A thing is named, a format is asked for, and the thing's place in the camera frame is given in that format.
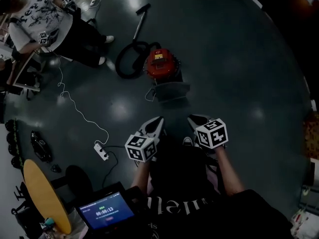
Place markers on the person's right sneaker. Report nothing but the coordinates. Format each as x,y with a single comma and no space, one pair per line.
188,141

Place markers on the black tablet with lit screen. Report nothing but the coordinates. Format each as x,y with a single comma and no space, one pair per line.
106,211

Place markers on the white power strip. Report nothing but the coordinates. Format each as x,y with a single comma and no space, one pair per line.
101,151

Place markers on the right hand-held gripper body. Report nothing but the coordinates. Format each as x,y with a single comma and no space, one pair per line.
213,134

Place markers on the patterned cardboard box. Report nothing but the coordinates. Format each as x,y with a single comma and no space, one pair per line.
311,136

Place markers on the person's left forearm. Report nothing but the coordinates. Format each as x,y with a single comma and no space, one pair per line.
140,175

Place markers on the teal small object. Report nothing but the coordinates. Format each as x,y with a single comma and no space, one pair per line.
49,221

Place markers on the red vacuum cleaner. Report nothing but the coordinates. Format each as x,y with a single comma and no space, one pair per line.
162,63

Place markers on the person's right forearm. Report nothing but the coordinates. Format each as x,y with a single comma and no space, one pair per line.
229,173

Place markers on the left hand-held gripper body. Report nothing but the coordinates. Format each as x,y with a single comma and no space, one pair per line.
140,148

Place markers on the round wooden table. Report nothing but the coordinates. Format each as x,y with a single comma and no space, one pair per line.
46,198

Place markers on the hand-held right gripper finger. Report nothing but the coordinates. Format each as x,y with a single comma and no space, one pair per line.
193,129
202,118

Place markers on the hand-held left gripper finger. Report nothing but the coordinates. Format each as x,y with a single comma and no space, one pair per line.
162,131
150,124

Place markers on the person's black trousers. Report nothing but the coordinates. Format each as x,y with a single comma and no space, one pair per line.
179,168

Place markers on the vacuum wand with black nozzle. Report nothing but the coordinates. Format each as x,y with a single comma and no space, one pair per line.
139,24

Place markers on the white frame desk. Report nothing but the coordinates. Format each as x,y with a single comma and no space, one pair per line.
25,78

